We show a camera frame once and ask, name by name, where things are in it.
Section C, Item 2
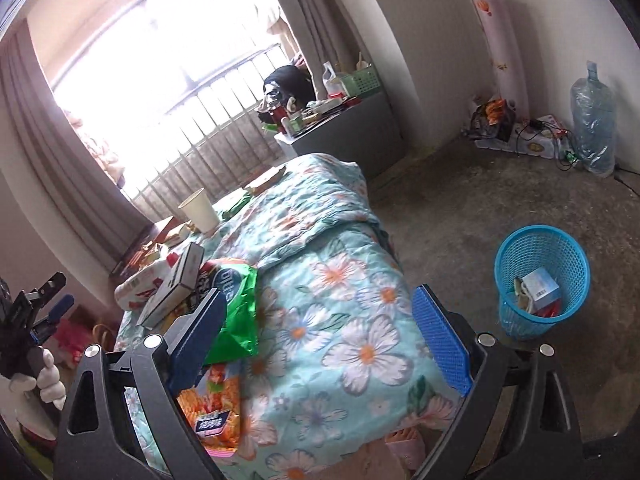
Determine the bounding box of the orange snack packet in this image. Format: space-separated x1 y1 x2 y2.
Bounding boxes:
244 165 286 196

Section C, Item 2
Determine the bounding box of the black backpack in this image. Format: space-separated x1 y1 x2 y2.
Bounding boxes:
262 65 316 110

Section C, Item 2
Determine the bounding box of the metal balcony railing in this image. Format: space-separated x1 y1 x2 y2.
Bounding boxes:
124 44 288 220

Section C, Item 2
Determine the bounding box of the white plastic jug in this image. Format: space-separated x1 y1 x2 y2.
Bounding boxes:
322 62 348 99

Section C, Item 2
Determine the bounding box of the grey left curtain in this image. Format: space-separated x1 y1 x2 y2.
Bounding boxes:
1 22 151 271

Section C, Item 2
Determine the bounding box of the rolled floral paper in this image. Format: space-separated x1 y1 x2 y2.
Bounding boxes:
471 0 529 119

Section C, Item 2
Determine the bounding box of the green chip bag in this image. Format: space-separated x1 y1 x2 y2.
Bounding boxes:
186 258 258 365

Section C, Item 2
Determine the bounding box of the white strawberry milk bottle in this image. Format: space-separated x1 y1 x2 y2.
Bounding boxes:
114 252 179 311

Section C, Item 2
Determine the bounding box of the green plastic basket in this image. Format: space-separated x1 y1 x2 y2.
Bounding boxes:
337 66 382 98

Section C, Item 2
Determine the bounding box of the white power strip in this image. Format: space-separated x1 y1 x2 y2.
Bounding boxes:
473 114 578 164

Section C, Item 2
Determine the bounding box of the blue mesh trash bin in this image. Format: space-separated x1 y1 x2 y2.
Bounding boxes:
494 224 590 340

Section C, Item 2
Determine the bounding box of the floral blue quilt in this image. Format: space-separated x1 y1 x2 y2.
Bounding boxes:
113 152 467 480

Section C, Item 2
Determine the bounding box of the grey right curtain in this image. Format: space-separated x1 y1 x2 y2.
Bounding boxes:
278 0 367 99

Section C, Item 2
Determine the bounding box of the grey side cabinet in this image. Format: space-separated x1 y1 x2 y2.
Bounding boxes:
274 92 407 180

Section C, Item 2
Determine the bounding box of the red thermos bottle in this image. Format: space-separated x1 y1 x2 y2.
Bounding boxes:
268 101 288 126

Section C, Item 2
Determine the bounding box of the white gloved left hand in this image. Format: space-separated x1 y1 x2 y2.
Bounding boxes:
9 347 66 411

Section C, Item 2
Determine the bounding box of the orange snack bag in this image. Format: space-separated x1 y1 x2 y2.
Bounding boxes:
177 361 241 458

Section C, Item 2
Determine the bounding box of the large clear water jug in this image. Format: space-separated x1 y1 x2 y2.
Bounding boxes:
570 61 616 178

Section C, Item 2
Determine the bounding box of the white medicine box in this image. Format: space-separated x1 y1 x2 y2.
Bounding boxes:
521 268 561 314

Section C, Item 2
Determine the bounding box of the small green snack packet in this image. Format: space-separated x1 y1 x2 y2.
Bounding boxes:
221 191 253 221

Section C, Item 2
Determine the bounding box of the orange cardboard box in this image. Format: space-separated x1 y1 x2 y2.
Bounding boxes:
108 216 182 285

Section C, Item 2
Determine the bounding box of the white paper cup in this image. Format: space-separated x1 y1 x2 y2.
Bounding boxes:
178 188 220 233

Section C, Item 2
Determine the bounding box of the grey curtain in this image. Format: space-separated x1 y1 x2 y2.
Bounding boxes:
278 0 367 99
1 22 151 271

